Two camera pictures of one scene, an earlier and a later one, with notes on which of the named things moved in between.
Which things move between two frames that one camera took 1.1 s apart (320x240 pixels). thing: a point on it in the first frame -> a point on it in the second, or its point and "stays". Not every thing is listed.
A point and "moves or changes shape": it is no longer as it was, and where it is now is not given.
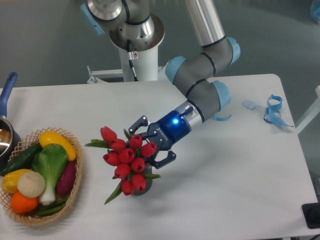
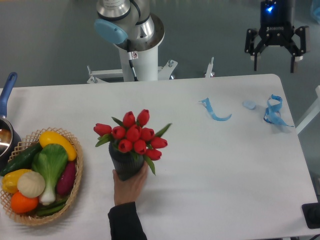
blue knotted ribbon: x=272 y=114 stays
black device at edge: x=311 y=213 stays
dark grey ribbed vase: x=148 y=170 -> x=125 y=164
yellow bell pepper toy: x=10 y=181 stays
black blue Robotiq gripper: x=172 y=127 -> x=276 y=21
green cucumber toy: x=23 y=161 stays
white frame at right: x=313 y=111 stays
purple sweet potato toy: x=65 y=181 stays
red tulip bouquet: x=128 y=155 moves or changes shape
